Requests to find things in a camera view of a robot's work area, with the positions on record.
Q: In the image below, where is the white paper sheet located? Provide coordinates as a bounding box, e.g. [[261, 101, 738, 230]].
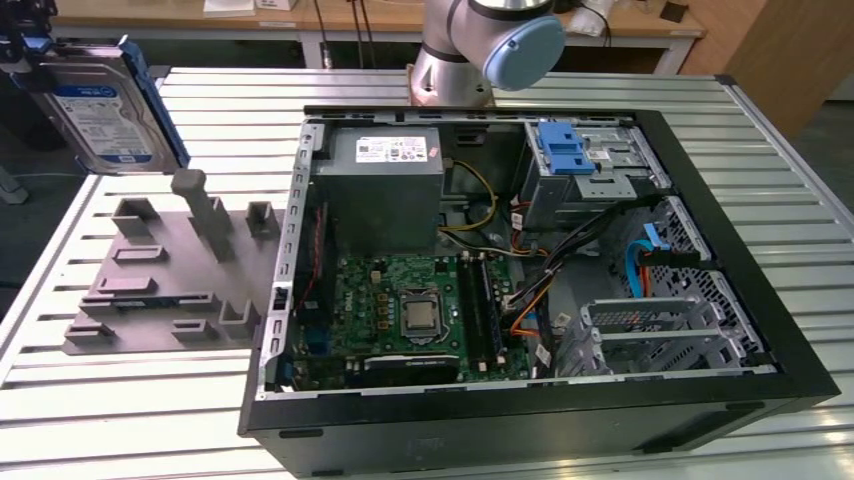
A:
[[203, 0, 259, 15]]

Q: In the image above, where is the gray power supply unit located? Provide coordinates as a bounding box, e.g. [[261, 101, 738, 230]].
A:
[[311, 124, 448, 254]]

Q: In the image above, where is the silver metal disk bay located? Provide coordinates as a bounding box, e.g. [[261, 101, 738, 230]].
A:
[[578, 297, 760, 376]]

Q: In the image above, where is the CPU socket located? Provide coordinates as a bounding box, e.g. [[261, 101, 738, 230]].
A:
[[397, 287, 457, 347]]

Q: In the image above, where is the black PC case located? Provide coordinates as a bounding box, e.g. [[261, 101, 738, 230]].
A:
[[238, 103, 841, 480]]

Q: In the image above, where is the multicoloured SATA power wire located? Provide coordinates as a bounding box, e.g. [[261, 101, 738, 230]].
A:
[[637, 249, 706, 301]]

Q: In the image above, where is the gray metal leg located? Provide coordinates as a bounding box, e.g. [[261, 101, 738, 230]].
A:
[[0, 164, 30, 205]]

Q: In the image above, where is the black graphics card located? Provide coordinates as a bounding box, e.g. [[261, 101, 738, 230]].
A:
[[345, 352, 464, 389]]

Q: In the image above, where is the blue plastic drive latch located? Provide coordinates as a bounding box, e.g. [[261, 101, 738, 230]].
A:
[[533, 122, 600, 176]]

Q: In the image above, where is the RAM stick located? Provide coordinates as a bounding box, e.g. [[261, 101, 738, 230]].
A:
[[485, 259, 508, 365]]

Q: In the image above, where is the hard disk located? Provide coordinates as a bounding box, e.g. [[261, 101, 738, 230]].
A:
[[18, 33, 194, 176]]

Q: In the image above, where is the black RAM slot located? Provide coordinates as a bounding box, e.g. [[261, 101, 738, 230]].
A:
[[464, 254, 484, 369]]

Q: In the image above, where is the thin yellow wire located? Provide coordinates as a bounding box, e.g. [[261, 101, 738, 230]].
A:
[[437, 159, 500, 234]]

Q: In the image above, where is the blue SATA wire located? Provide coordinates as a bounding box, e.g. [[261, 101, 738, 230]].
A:
[[625, 224, 669, 301]]

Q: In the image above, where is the gray parts rack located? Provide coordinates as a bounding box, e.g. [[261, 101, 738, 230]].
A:
[[61, 168, 286, 359]]

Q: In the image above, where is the silver CPU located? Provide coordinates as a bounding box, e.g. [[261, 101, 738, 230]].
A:
[[406, 302, 444, 332]]

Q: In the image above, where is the green motherboard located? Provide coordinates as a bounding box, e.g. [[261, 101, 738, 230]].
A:
[[293, 252, 536, 391]]

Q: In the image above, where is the orange red wire bundle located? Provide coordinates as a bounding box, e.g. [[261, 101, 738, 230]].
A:
[[508, 279, 557, 342]]

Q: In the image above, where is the silver optical drive cage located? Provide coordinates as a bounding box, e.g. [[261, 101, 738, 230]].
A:
[[520, 119, 673, 231]]

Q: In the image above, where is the black cable bundle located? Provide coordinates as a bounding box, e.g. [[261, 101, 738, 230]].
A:
[[506, 197, 660, 311]]

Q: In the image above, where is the black office chair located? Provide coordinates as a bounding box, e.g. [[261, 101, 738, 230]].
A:
[[0, 74, 75, 154]]

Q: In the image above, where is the wooden desk white frame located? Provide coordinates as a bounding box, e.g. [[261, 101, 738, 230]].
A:
[[51, 0, 709, 76]]

